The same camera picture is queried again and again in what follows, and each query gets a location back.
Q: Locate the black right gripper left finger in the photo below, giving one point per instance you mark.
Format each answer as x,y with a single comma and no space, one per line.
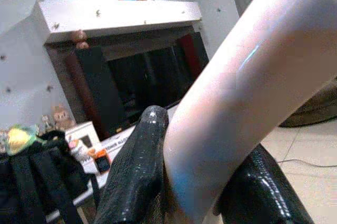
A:
137,171

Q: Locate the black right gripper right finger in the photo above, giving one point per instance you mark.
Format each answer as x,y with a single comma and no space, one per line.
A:
260,189

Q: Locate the dark round floor base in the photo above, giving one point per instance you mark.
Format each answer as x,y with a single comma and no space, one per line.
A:
313,111

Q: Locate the white printed cardboard box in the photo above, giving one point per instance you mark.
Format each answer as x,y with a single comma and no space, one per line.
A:
105,153

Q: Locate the small brown figurine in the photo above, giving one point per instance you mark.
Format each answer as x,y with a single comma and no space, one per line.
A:
61,116

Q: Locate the black backpack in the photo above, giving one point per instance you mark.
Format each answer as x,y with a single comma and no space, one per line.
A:
39,179

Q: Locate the dark red book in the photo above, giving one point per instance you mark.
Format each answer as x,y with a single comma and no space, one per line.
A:
81,87

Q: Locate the yellow green plush toy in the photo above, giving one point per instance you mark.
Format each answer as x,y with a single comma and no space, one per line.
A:
19,140

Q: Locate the brown bear figurine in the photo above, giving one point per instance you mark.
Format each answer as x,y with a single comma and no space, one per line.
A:
80,38

